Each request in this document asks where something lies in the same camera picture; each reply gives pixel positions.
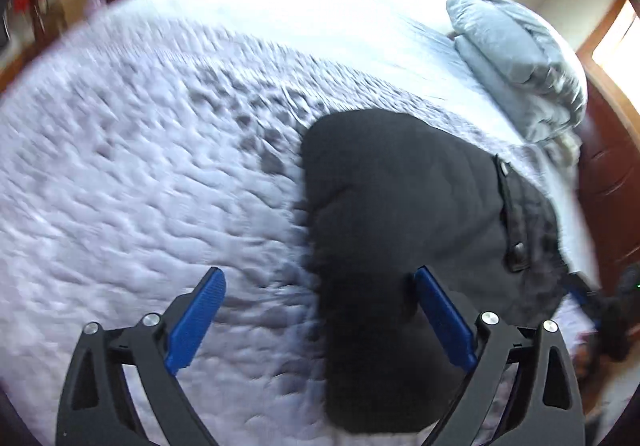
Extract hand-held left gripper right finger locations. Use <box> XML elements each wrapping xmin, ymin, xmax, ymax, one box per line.
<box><xmin>412</xmin><ymin>266</ymin><xmax>587</xmax><ymax>446</ymax></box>

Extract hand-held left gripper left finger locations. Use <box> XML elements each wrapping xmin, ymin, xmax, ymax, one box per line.
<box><xmin>55</xmin><ymin>267</ymin><xmax>227</xmax><ymax>446</ymax></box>

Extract grey quilted bedspread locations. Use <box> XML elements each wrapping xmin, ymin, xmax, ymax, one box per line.
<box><xmin>0</xmin><ymin>1</ymin><xmax>597</xmax><ymax>446</ymax></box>

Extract wooden framed window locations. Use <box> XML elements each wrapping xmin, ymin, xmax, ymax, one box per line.
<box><xmin>575</xmin><ymin>0</ymin><xmax>640</xmax><ymax>94</ymax></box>

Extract white bed sheet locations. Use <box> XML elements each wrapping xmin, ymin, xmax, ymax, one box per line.
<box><xmin>90</xmin><ymin>0</ymin><xmax>603</xmax><ymax>288</ymax></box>

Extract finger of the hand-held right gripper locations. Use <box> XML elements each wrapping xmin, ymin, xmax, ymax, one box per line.
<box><xmin>566</xmin><ymin>271</ymin><xmax>605</xmax><ymax>328</ymax></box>

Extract black pants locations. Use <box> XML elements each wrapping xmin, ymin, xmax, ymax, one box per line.
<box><xmin>299</xmin><ymin>108</ymin><xmax>577</xmax><ymax>435</ymax></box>

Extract folded grey comforter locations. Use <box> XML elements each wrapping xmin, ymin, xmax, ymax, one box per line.
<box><xmin>446</xmin><ymin>0</ymin><xmax>589</xmax><ymax>145</ymax></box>

